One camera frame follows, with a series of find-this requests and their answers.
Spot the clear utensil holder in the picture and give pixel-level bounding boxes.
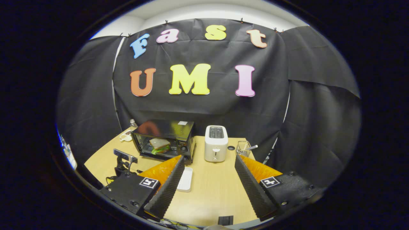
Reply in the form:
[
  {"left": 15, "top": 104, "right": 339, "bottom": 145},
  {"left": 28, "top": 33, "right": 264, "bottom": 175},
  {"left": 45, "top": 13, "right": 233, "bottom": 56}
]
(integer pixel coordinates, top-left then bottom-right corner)
[{"left": 235, "top": 141, "right": 251, "bottom": 157}]

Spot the sandwich with lettuce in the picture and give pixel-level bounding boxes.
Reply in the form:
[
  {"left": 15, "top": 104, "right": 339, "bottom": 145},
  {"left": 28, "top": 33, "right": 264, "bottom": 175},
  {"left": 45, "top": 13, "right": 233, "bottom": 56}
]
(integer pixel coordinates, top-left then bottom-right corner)
[{"left": 149, "top": 138, "right": 171, "bottom": 156}]

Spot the white toaster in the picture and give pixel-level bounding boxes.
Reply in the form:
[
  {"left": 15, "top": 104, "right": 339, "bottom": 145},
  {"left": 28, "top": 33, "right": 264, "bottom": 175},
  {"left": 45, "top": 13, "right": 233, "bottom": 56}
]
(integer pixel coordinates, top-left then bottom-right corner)
[{"left": 204, "top": 125, "right": 229, "bottom": 163}]

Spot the black electric oven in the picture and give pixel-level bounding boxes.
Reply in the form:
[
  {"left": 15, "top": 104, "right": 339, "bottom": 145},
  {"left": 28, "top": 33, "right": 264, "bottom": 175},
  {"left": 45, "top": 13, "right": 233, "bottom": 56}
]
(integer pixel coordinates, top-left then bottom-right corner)
[{"left": 131, "top": 119, "right": 197, "bottom": 165}]

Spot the white rectangular dish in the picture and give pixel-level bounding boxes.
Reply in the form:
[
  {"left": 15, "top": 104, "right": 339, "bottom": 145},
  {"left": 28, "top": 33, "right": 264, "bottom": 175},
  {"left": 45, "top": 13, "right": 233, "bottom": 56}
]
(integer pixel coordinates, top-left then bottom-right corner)
[{"left": 176, "top": 166, "right": 193, "bottom": 193}]

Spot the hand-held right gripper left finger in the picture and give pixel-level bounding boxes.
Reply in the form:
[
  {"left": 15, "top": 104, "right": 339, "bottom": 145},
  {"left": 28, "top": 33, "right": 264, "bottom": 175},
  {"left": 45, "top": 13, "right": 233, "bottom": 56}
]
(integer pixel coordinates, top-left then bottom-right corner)
[{"left": 99, "top": 155, "right": 185, "bottom": 222}]

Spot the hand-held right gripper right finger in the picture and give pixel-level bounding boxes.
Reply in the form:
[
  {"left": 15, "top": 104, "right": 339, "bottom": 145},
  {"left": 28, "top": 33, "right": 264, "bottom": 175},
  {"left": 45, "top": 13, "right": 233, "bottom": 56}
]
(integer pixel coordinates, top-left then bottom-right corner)
[{"left": 234, "top": 154, "right": 327, "bottom": 222}]

